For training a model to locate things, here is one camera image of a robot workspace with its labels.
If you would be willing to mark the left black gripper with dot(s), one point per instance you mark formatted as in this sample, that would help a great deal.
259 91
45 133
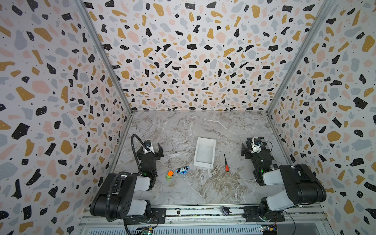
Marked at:
160 153

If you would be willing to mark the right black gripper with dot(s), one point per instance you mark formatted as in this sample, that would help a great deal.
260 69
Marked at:
246 152

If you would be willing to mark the red black screwdriver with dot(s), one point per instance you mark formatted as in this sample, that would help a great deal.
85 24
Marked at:
226 164

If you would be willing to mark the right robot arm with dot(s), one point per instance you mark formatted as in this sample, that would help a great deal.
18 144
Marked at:
301 187

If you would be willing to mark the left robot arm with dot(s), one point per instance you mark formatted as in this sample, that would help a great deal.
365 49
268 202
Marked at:
115 197

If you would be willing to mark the white rectangular bin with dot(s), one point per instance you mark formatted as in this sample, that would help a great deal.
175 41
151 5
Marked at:
204 153

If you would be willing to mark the black white checkerboard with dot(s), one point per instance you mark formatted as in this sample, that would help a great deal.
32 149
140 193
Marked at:
265 144

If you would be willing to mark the orange green toy block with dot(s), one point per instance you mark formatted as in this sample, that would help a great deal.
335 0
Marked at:
169 175

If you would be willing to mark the blue toy vehicle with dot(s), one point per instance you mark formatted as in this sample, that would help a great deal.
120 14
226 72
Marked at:
183 170

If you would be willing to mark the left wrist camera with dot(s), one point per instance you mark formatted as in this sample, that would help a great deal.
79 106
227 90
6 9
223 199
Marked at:
148 144

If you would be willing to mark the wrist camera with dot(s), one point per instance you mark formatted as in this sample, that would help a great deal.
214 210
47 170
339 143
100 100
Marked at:
256 145
148 144

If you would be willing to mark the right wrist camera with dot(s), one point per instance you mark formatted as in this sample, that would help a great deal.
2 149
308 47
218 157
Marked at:
256 145

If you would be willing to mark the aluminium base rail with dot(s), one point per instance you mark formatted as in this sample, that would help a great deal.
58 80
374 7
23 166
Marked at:
243 220

